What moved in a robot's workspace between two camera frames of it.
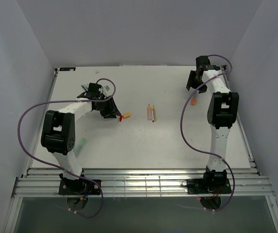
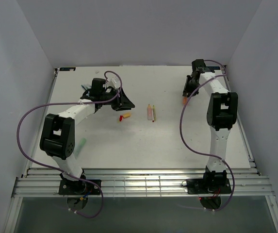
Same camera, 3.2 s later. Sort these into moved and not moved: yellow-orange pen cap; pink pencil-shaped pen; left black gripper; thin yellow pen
Moved: left black gripper
Not moved: pink pencil-shaped pen; yellow-orange pen cap; thin yellow pen
